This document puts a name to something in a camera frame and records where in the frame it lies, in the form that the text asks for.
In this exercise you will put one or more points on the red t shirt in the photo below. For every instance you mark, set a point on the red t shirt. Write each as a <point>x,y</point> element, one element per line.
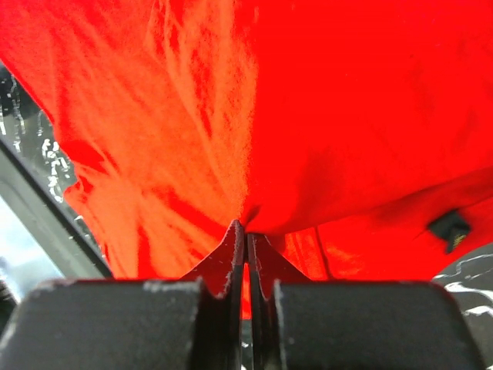
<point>355,135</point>

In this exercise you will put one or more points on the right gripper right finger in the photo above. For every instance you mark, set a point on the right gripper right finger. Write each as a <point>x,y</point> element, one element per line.
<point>267,268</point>

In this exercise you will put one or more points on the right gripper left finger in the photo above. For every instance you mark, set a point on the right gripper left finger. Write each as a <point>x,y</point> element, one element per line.
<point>217,334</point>

